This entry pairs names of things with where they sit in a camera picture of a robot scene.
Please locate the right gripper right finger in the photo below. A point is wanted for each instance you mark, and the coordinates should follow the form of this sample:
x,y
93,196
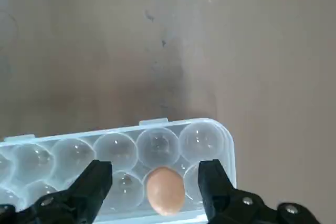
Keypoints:
x,y
223,205

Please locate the brown egg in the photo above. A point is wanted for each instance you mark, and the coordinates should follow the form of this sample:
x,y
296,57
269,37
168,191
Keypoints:
x,y
165,190

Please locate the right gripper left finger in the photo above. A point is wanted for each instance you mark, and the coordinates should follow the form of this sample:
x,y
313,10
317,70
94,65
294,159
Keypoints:
x,y
78,197

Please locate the transparent twelve-slot egg tray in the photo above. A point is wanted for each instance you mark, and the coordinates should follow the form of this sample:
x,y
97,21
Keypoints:
x,y
157,142

